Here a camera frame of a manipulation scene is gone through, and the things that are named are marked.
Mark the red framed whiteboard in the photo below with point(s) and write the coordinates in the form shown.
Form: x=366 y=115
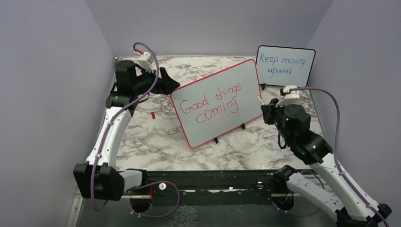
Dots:
x=219 y=103

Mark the red white marker pen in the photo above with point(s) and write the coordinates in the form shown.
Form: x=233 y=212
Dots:
x=261 y=101

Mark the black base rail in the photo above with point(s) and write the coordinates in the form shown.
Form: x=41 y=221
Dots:
x=208 y=188

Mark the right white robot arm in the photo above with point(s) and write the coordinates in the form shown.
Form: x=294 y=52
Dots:
x=346 y=203

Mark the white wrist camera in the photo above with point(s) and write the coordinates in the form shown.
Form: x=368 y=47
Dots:
x=145 y=61
x=290 y=95

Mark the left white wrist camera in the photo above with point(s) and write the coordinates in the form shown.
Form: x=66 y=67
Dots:
x=145 y=61

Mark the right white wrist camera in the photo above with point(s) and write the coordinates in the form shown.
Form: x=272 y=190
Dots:
x=290 y=95

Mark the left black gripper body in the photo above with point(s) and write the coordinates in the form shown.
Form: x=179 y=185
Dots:
x=161 y=86

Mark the black framed whiteboard with writing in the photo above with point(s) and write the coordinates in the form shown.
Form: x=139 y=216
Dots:
x=283 y=66

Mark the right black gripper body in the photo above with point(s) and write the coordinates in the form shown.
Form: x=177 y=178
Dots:
x=274 y=114

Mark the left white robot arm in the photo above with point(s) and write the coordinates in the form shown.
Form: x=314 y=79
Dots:
x=97 y=177

